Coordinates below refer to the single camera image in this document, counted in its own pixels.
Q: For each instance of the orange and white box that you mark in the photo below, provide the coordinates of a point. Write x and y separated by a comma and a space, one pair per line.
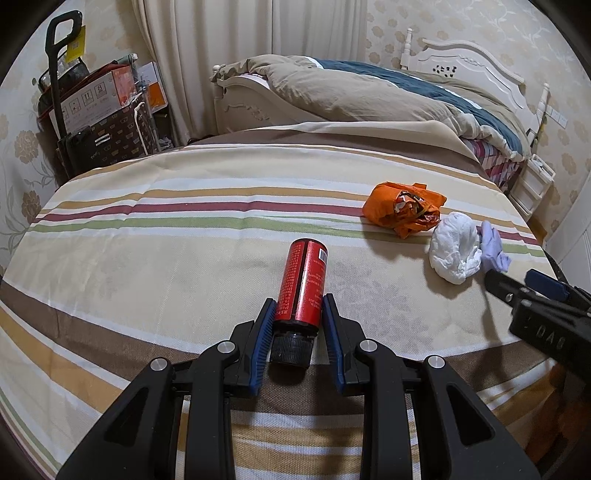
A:
154, 87

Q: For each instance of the white bed footboard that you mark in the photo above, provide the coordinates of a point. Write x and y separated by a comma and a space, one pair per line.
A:
244, 106

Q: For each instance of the red can with black cap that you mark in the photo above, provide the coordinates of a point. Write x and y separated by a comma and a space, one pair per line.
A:
302, 286

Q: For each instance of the white door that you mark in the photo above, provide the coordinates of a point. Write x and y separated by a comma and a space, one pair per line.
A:
575, 221

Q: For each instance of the yellow tag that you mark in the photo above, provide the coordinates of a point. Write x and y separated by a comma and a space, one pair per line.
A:
76, 46

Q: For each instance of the white wall outlet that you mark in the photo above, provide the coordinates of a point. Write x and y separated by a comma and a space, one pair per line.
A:
558, 117

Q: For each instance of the white bed headboard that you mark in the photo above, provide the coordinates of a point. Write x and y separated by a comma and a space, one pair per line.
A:
466, 57

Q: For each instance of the brown cardboard box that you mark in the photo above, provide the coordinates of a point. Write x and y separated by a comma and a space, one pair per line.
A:
92, 99

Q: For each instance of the striped tablecloth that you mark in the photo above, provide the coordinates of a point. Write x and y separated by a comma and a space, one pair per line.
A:
207, 230

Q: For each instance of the white bed with bedding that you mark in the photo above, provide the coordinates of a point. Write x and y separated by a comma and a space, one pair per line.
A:
369, 92

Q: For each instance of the white plastic drawer unit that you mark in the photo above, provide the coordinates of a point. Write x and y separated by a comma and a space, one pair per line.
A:
531, 184

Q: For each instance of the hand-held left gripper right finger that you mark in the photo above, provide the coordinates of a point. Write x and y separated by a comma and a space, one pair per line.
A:
336, 344

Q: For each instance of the cream curtain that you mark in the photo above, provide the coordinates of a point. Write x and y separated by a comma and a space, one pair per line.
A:
231, 46

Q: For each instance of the plaid bed sheet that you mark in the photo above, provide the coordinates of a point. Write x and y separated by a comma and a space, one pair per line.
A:
494, 161

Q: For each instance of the white crumpled cloth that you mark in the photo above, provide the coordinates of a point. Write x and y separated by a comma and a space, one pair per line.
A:
455, 249

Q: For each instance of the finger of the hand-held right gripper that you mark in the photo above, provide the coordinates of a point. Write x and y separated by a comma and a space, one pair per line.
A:
547, 284
505, 286

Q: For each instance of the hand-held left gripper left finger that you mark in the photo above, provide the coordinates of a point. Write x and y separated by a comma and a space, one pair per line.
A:
262, 344

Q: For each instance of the black trolley cart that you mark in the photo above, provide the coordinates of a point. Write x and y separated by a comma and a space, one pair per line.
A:
57, 92

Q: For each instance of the orange plastic bag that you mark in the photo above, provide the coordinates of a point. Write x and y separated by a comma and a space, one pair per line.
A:
397, 207

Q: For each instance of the lavender cloth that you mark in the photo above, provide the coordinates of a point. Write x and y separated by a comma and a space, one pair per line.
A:
494, 247

